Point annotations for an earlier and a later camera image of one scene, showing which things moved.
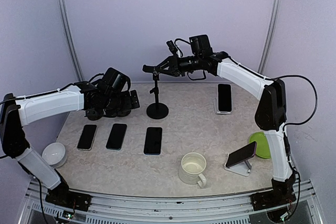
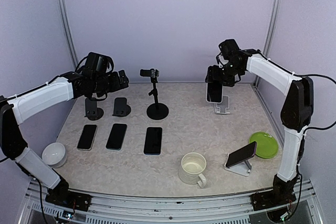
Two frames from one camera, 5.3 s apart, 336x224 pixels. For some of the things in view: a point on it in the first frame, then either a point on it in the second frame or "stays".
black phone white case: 224,97 -> 214,93
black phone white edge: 87,137 stays
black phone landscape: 116,136 stays
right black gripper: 171,63 -> 212,74
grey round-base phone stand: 93,114 stays
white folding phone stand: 243,169 stays
